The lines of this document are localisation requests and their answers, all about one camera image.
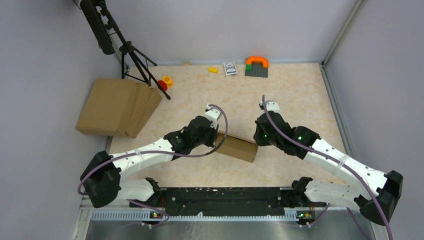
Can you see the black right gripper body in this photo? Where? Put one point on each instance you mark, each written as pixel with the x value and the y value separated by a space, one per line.
pixel 262 139

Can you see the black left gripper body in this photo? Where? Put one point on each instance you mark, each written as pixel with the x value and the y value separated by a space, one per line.
pixel 208 139

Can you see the brown cardboard box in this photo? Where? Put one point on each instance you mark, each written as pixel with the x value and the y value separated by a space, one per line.
pixel 239 148

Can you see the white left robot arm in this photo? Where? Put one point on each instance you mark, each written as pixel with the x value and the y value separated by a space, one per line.
pixel 105 178

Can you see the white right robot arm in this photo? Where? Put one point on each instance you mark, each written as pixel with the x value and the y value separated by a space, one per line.
pixel 364 186

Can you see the red round toy disc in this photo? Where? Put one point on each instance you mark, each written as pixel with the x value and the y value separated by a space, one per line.
pixel 163 85

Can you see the yellow round toy disc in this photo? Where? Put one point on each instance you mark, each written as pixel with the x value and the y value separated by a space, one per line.
pixel 168 81

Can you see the yellow toy block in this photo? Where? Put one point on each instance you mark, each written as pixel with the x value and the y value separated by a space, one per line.
pixel 213 70

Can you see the grey building baseplate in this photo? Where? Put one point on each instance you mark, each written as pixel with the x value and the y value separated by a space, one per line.
pixel 257 71

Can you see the blue playing card deck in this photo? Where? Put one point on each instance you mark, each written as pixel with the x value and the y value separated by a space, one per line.
pixel 230 68

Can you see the orange arch toy piece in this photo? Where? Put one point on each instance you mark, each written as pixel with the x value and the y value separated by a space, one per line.
pixel 258 60

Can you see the stack of folded cardboard boxes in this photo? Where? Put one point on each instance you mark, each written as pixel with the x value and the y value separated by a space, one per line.
pixel 117 108

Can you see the black camera tripod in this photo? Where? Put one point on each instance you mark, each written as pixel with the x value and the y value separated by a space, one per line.
pixel 111 41

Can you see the aluminium frame rail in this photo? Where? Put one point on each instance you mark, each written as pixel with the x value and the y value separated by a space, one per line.
pixel 365 189

